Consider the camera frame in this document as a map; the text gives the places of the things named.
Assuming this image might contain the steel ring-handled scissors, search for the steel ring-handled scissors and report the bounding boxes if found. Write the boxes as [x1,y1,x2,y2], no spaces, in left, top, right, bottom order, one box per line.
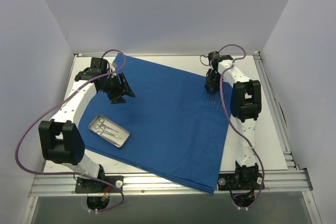
[97,118,118,132]

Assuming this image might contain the steel instrument tray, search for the steel instrument tray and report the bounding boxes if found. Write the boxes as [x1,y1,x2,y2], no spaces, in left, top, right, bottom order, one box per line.
[88,115,130,148]

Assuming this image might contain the blue surgical wrap cloth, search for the blue surgical wrap cloth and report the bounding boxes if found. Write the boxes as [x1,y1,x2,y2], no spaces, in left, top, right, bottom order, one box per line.
[78,55,230,193]

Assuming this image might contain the steel ring-handled forceps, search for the steel ring-handled forceps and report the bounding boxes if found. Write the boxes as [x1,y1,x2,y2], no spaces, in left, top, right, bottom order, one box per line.
[96,130,121,139]

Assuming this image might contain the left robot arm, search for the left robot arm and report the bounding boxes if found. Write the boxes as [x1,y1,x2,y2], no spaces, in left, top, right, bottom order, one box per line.
[38,68,135,192]

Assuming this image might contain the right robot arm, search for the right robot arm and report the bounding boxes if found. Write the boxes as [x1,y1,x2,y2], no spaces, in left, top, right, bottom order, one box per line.
[205,51,261,189]

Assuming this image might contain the aluminium back rail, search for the aluminium back rail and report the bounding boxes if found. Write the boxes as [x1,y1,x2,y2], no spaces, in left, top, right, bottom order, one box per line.
[74,52,261,57]

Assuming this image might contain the aluminium rail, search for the aluminium rail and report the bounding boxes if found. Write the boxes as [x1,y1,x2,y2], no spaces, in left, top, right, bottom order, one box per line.
[253,51,299,170]
[29,169,313,197]
[74,52,261,57]

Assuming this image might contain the aluminium right rail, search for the aluminium right rail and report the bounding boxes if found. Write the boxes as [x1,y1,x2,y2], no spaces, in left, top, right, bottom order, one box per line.
[253,51,299,170]

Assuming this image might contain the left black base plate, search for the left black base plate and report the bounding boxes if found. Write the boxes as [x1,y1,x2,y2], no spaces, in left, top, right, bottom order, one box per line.
[75,175,124,194]

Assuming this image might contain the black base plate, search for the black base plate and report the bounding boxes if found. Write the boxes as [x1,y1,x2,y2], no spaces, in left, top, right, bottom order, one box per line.
[75,175,124,194]
[217,173,265,191]

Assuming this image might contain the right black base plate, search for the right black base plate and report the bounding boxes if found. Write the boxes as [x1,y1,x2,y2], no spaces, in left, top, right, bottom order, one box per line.
[217,173,265,191]

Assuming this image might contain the aluminium front rail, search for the aluminium front rail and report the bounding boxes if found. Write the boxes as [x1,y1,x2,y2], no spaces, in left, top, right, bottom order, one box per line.
[29,169,313,197]

